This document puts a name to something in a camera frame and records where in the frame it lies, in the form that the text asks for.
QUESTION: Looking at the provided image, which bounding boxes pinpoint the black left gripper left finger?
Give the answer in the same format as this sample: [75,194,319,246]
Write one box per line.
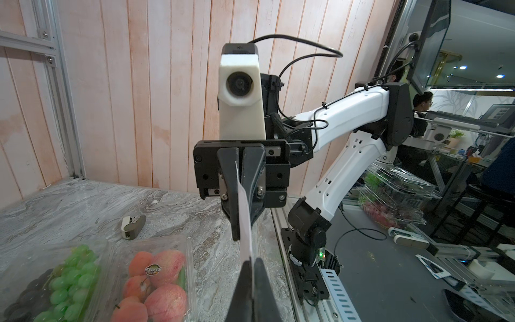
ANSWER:
[225,260,253,322]

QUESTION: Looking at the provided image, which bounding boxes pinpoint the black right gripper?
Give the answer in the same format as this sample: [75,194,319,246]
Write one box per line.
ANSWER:
[193,140,290,241]

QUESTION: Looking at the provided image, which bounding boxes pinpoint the round fruit sticker on box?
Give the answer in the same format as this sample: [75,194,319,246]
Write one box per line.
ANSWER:
[144,264,162,276]

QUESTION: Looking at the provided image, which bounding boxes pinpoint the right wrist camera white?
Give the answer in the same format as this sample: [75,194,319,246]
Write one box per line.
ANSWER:
[218,43,266,140]

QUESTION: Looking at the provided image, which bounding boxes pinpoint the clear box of red apples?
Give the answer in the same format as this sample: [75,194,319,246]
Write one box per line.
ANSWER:
[91,235,197,321]

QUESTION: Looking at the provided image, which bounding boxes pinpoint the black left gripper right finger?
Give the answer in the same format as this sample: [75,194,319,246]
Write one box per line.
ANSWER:
[252,258,282,322]

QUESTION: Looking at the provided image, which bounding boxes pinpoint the seated person in background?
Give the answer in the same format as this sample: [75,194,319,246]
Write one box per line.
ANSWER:
[397,91,433,173]

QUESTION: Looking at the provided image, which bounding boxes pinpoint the small grey tape dispenser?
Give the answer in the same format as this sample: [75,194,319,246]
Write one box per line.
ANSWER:
[121,215,146,240]

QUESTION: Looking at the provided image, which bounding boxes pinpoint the stacked clear fruit boxes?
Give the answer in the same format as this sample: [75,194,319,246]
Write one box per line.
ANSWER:
[358,162,441,229]

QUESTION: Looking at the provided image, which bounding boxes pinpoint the clear box of grapes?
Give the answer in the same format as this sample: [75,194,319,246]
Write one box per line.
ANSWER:
[1,240,114,321]

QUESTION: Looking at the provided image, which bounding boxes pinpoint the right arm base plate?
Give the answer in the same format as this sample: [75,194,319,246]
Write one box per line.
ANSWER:
[280,228,341,305]

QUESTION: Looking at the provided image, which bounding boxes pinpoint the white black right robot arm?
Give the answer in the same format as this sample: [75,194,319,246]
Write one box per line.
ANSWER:
[193,83,413,268]

